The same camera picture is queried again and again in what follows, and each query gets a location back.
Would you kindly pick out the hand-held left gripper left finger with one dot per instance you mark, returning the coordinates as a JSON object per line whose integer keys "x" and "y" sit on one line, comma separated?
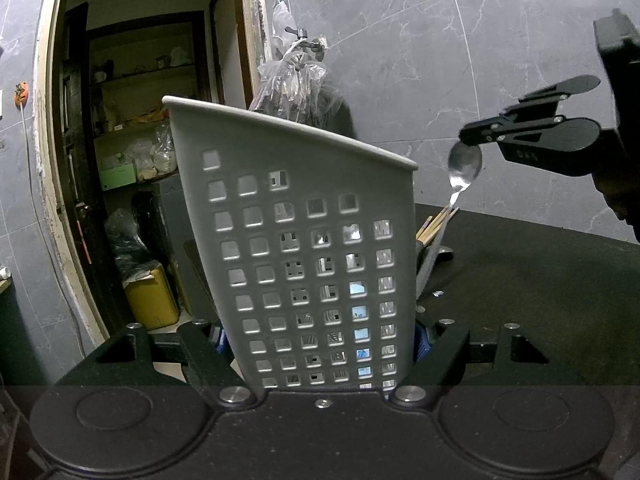
{"x": 207, "y": 355}

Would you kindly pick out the person's right hand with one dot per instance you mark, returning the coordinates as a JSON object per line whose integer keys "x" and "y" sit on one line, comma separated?
{"x": 625, "y": 202}

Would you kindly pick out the orange wall hook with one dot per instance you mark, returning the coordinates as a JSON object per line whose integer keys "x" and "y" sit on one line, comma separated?
{"x": 21, "y": 95}

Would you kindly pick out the green box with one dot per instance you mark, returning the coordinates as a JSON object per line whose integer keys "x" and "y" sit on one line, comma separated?
{"x": 117, "y": 177}

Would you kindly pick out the pale door frame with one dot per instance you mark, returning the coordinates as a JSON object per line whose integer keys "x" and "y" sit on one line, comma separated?
{"x": 52, "y": 195}

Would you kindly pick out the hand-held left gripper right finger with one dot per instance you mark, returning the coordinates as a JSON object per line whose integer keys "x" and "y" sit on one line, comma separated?
{"x": 422, "y": 342}

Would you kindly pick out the wooden chopstick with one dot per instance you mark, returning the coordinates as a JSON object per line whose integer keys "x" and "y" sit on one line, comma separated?
{"x": 446, "y": 220}
{"x": 425, "y": 226}
{"x": 436, "y": 221}

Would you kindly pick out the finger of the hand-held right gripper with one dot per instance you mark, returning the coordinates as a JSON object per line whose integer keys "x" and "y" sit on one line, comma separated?
{"x": 530, "y": 135}
{"x": 555, "y": 92}

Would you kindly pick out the yellow plastic container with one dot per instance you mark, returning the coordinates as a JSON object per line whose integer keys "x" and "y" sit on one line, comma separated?
{"x": 152, "y": 300}

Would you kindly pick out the dark wooden door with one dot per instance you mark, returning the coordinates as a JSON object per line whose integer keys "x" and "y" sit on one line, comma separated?
{"x": 75, "y": 160}

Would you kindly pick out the black plastic bag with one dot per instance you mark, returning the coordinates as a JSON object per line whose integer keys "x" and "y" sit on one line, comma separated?
{"x": 130, "y": 245}

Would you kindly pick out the grey perforated utensil basket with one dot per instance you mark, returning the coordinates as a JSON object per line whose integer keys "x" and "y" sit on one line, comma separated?
{"x": 325, "y": 165}

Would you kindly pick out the white tube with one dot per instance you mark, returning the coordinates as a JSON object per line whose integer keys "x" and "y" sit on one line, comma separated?
{"x": 4, "y": 273}

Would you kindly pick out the clear bag of dried goods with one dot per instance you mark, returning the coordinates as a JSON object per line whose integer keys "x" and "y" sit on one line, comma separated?
{"x": 295, "y": 90}

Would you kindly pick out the metal faucet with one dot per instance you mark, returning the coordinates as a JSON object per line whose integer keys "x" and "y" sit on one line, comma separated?
{"x": 305, "y": 40}

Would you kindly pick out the storage shelf unit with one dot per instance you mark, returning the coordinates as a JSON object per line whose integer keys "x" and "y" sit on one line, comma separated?
{"x": 145, "y": 72}

